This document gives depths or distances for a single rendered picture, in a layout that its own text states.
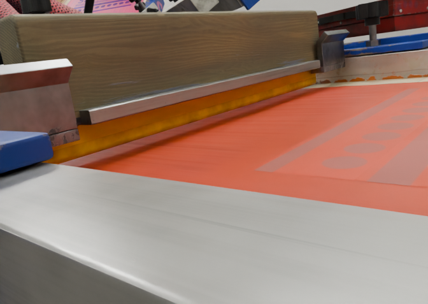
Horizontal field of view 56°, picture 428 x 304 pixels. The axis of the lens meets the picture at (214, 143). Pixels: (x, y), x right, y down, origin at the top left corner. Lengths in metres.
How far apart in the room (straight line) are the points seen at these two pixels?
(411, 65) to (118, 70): 0.40
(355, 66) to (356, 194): 0.45
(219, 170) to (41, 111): 0.11
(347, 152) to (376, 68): 0.37
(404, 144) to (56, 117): 0.21
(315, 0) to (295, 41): 2.07
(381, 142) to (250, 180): 0.09
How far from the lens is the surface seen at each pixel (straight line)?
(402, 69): 0.60
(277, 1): 2.71
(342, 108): 0.39
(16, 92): 0.26
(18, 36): 0.28
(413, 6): 1.27
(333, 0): 2.54
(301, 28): 0.54
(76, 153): 0.30
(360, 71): 0.62
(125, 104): 0.30
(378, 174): 0.20
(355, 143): 0.26
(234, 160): 0.25
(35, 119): 0.26
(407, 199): 0.17
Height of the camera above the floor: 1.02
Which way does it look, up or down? 12 degrees down
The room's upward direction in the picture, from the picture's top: 8 degrees counter-clockwise
